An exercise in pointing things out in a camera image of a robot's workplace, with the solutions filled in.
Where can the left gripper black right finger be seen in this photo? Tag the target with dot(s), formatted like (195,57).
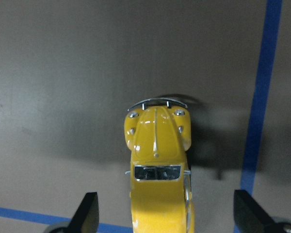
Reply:
(249,216)

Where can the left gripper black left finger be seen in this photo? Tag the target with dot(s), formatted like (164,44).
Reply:
(86,218)

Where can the yellow beetle toy car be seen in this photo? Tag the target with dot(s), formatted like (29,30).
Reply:
(158,134)

